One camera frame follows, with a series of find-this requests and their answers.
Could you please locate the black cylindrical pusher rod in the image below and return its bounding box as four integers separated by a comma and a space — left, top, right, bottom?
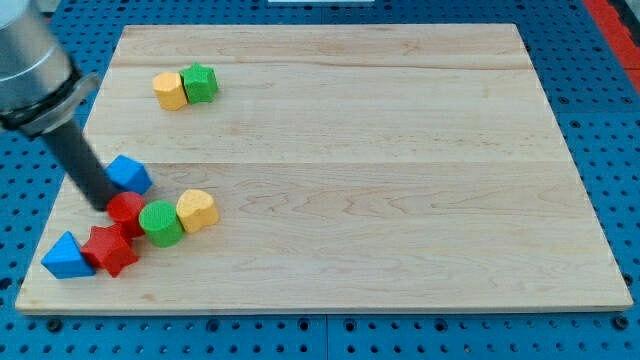
42, 119, 119, 211

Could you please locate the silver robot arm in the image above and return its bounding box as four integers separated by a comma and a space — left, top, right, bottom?
1, 0, 118, 211

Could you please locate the red star block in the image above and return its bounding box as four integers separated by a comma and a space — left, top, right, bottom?
80, 224, 138, 278

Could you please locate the green star block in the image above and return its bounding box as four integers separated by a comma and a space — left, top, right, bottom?
179, 62, 218, 104

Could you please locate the yellow heart block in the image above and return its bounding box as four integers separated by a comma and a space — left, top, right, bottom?
176, 189, 220, 233

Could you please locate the blue cube block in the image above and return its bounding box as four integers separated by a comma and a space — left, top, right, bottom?
106, 155, 152, 195

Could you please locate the red cylinder block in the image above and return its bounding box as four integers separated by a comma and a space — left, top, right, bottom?
107, 191, 146, 239

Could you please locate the yellow hexagon block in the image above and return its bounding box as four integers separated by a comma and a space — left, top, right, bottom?
152, 72, 188, 111

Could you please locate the blue triangle block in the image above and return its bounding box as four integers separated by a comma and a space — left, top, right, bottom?
41, 231, 96, 279

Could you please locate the green cylinder block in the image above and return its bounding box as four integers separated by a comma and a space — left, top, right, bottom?
138, 200, 184, 248

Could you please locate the light wooden board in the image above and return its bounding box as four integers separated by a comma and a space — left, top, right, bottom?
15, 23, 633, 315

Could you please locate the red tape strip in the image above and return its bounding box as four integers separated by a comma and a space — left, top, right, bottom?
583, 0, 639, 91

